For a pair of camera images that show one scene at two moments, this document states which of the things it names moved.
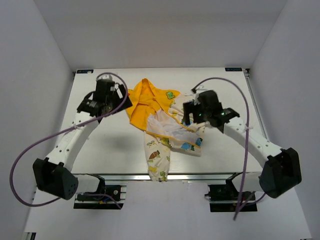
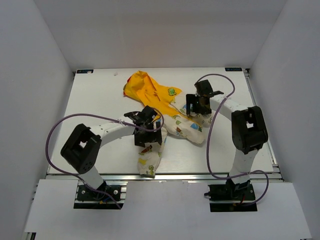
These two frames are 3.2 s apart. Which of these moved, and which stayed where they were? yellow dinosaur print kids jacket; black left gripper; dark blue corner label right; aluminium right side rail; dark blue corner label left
Moved: black left gripper; yellow dinosaur print kids jacket
Stayed: dark blue corner label left; dark blue corner label right; aluminium right side rail
